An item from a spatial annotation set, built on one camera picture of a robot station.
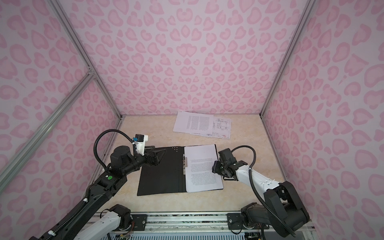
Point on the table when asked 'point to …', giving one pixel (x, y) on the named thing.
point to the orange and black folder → (183, 169)
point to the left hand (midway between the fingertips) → (160, 147)
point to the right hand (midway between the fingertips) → (215, 168)
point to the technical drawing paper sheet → (221, 128)
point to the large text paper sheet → (199, 176)
